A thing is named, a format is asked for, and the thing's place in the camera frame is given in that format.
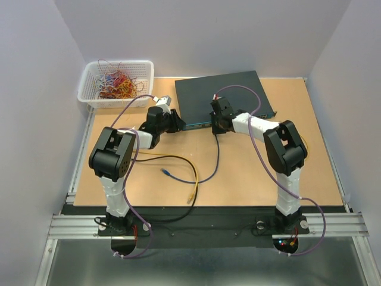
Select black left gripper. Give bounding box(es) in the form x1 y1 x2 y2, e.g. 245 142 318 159
157 109 186 134

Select large blue rack network switch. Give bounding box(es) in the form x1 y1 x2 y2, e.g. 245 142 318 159
174 70 278 132

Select black ethernet cable teal plug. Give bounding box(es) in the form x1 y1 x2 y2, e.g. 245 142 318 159
126 152 198 210

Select blue ethernet cable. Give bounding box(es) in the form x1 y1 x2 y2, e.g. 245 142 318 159
160 133 221 184

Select yellow ethernet cable long loop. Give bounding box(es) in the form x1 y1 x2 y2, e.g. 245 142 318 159
300 134 310 160

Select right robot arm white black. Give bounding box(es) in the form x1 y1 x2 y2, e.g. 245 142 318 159
210 97 308 232

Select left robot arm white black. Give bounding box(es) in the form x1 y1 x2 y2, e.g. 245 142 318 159
89 106 185 235

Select white perforated plastic basket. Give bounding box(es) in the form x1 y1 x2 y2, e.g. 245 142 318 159
77 59 154 109

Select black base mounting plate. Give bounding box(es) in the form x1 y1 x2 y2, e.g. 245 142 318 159
61 205 351 250

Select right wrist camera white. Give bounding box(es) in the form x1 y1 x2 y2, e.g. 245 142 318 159
212 94 221 101

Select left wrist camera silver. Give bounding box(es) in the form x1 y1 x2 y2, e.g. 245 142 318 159
155 95 171 113

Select tangled colourful wires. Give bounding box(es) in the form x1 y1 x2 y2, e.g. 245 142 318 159
86 58 145 121

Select aluminium rail frame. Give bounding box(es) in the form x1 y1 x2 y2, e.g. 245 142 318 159
46 78 378 285

